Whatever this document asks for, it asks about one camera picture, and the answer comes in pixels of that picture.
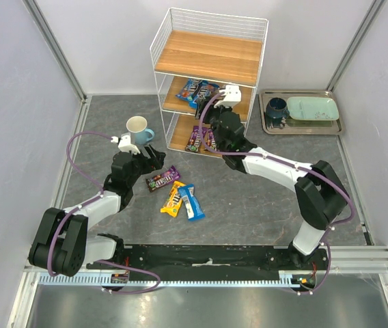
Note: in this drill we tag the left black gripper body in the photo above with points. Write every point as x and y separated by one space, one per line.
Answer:
147 158

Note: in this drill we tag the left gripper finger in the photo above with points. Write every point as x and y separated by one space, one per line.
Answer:
153 152
149 163

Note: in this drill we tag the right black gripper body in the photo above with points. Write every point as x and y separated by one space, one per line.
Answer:
208 108

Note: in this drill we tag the light blue candy bag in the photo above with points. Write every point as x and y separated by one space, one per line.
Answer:
193 209
204 88

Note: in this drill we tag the dark blue candy bag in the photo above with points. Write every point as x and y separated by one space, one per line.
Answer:
190 87

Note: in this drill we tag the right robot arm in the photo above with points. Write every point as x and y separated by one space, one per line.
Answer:
323 200

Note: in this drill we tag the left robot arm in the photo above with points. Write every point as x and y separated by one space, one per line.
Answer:
61 240

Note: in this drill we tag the brown purple candy bag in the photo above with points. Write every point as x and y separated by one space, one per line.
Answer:
160 180

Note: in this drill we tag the yellow candy bag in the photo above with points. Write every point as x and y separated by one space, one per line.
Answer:
173 202

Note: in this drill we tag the light blue mug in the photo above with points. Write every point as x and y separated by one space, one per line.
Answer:
137 126

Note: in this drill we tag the dark blue cup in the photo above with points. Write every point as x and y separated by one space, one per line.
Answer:
277 108

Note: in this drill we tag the metal serving tray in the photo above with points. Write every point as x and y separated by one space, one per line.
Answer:
289 126

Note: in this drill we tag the mint green divided plate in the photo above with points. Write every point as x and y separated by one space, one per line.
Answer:
312 108

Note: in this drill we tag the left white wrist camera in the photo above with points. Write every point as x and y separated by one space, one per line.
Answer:
125 144

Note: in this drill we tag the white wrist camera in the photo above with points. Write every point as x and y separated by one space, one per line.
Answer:
231 96
125 144

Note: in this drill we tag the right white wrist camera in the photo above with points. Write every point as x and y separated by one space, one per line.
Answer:
231 96

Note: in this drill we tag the white wire wooden shelf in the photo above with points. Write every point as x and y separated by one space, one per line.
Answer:
198 54

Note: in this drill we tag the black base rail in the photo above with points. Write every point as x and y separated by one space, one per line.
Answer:
217 260

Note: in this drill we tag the grey slotted cable duct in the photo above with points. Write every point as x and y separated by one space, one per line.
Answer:
108 279

